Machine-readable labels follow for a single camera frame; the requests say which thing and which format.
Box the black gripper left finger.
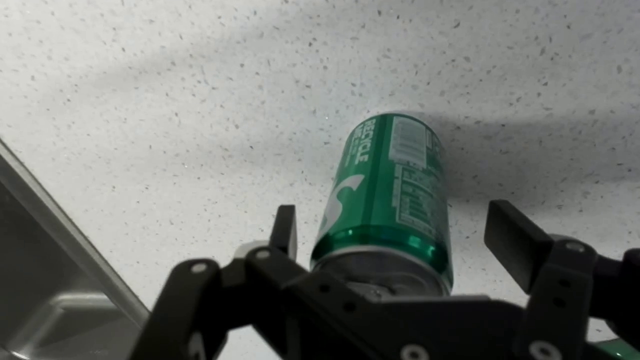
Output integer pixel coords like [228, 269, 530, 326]
[128, 205, 299, 360]

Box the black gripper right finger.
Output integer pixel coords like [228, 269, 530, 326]
[481, 199, 640, 360]

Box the green soda can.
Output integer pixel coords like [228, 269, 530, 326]
[308, 111, 456, 298]

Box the green snack packet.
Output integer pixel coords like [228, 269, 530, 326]
[585, 336, 640, 360]

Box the stainless steel sink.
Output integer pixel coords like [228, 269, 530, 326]
[0, 139, 152, 360]

